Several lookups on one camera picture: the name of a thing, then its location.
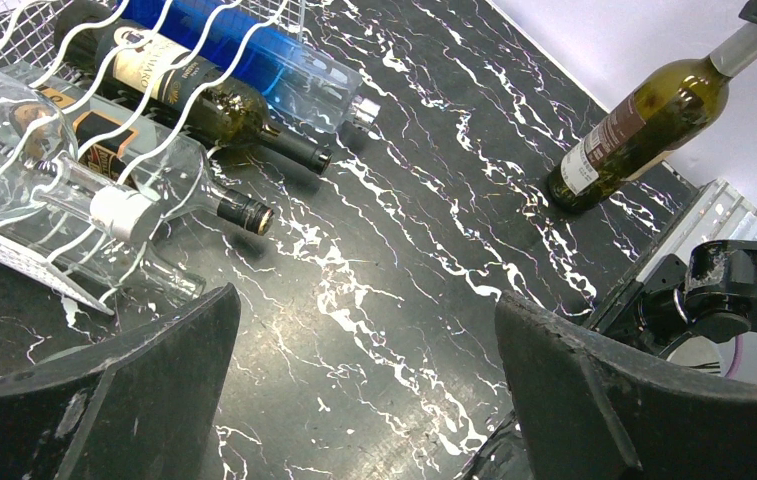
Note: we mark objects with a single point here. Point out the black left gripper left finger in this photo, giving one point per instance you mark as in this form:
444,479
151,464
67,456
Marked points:
137,406

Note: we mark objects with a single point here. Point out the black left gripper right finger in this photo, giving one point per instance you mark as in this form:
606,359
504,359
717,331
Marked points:
589,407

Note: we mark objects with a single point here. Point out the clear tall open-neck bottle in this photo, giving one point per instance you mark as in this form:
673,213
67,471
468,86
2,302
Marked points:
78,248

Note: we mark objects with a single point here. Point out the clear square whisky bottle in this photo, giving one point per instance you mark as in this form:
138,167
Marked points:
178,179

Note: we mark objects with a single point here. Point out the dark green wine bottle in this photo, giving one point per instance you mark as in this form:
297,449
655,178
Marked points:
176,86

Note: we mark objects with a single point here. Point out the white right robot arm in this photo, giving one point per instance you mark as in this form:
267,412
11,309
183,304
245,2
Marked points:
713,296

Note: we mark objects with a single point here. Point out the olive green wine bottle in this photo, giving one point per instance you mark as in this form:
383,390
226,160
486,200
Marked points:
669,108

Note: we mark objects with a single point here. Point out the white wire wine rack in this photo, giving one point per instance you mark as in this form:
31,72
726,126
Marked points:
27,261

